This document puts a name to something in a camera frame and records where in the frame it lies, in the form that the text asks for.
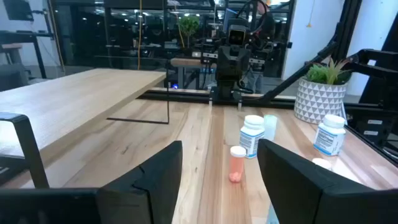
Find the clear pill vial white cap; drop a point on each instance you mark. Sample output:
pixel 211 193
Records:
pixel 271 129

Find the small green background plant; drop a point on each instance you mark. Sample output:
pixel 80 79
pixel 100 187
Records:
pixel 188 28

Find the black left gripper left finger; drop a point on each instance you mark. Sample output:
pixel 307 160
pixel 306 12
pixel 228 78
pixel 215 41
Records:
pixel 149 193

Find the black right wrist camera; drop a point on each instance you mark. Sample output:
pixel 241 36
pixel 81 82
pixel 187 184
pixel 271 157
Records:
pixel 237 35

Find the succulent in triangle-patterned pot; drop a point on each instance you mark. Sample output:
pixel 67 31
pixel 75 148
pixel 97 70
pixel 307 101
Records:
pixel 317 99

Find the pink pill vial white cap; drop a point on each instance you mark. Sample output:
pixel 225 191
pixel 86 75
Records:
pixel 237 165

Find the person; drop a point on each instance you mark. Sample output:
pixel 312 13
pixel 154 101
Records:
pixel 256 82

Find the dark office chair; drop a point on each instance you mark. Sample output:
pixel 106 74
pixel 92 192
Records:
pixel 12 77

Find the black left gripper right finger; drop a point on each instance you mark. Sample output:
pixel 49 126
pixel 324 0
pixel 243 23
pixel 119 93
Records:
pixel 289 186

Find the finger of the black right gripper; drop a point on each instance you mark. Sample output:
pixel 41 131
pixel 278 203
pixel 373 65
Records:
pixel 211 99
pixel 239 102

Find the black aluminium rig frame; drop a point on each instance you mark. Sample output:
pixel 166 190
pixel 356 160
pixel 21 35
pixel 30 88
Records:
pixel 373 62
pixel 186 96

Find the white supplement bottle blue label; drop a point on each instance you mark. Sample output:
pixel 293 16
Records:
pixel 250 140
pixel 328 138

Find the black wall-mounted monitor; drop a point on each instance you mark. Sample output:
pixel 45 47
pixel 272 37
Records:
pixel 18 9

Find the black background desk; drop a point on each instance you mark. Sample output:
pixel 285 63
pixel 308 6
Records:
pixel 21 35

